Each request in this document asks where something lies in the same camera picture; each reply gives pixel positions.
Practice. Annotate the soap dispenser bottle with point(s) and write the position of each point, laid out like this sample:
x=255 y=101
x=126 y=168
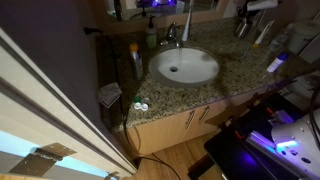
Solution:
x=136 y=63

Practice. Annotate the white oval sink basin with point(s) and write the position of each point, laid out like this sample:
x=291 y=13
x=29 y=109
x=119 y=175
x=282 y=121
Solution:
x=183 y=68

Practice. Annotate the white can purple cap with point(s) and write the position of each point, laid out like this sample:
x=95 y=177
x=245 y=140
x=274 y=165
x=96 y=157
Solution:
x=276 y=63

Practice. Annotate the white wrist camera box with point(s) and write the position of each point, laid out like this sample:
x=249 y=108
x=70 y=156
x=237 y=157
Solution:
x=263 y=4

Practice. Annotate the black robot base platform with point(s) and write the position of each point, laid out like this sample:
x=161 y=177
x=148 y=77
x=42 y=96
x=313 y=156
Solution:
x=233 y=160

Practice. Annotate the white electric toothbrush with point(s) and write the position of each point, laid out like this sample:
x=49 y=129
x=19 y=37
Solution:
x=186 y=28

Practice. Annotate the brass door hinge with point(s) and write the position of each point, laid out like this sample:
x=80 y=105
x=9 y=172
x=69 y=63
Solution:
x=111 y=176
x=36 y=163

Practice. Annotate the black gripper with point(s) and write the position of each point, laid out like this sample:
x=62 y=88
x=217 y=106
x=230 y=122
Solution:
x=248 y=11

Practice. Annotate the white door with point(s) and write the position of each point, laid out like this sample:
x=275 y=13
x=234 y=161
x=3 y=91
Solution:
x=33 y=100

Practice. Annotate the white toilet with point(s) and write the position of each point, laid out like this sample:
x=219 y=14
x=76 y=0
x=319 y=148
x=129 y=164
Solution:
x=305 y=33

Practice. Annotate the clear bottle white cap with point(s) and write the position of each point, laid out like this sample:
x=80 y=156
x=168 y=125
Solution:
x=280 y=38

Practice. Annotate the soap dispenser black pump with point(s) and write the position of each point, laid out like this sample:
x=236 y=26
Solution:
x=151 y=35

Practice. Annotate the chrome faucet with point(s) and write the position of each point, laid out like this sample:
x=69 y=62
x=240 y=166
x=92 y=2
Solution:
x=171 y=33

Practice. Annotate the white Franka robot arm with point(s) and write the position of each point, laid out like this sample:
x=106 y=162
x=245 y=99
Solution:
x=300 y=140

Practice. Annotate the white lotion tube yellow cap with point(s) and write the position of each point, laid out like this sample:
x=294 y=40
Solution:
x=263 y=33

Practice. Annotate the white green contact lens case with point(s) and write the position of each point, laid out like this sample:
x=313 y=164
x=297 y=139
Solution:
x=140 y=106

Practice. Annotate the wooden vanity cabinet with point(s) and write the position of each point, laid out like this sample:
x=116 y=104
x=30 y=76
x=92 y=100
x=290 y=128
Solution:
x=160 y=133

